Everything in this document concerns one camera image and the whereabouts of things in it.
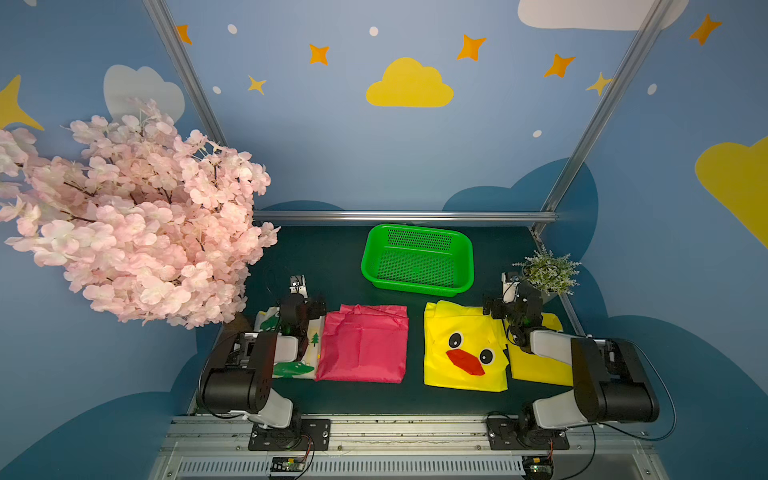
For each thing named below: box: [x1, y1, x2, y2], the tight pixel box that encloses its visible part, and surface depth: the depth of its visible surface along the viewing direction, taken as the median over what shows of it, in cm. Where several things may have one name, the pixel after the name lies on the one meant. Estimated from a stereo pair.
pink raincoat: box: [316, 304, 409, 383], surface depth 90 cm
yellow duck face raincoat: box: [423, 300, 510, 393], surface depth 90 cm
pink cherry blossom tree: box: [0, 99, 280, 329], surface depth 53 cm
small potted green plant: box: [512, 244, 582, 305], surface depth 90 cm
